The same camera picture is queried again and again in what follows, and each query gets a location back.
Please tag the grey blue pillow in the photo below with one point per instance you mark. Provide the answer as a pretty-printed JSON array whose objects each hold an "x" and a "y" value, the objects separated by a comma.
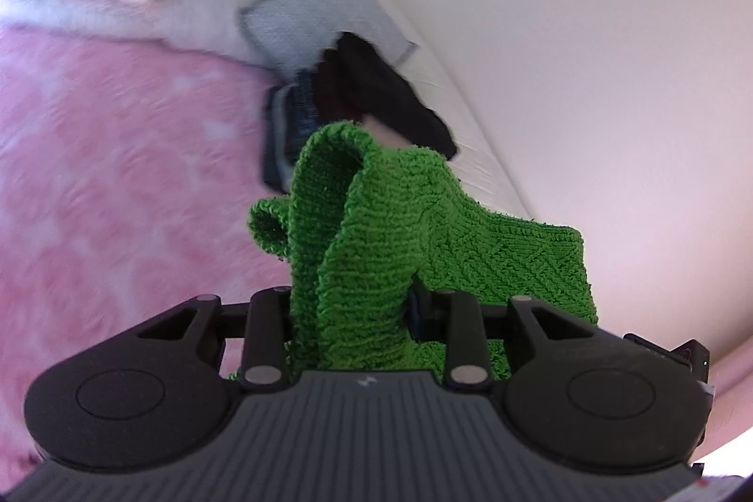
[{"x": 317, "y": 14}]

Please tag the green knitted sweater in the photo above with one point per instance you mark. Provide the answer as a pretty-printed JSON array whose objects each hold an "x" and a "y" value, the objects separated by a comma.
[{"x": 376, "y": 255}]

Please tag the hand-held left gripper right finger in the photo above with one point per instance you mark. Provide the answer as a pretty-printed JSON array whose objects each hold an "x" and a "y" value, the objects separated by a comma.
[{"x": 465, "y": 328}]

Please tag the pink floral blanket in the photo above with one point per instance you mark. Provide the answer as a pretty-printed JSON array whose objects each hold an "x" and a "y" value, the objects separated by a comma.
[{"x": 117, "y": 172}]

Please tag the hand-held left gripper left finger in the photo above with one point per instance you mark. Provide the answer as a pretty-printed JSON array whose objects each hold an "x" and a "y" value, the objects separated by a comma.
[{"x": 267, "y": 325}]

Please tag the black folded garment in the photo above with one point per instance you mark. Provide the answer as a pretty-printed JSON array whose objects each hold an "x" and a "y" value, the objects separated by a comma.
[{"x": 376, "y": 90}]

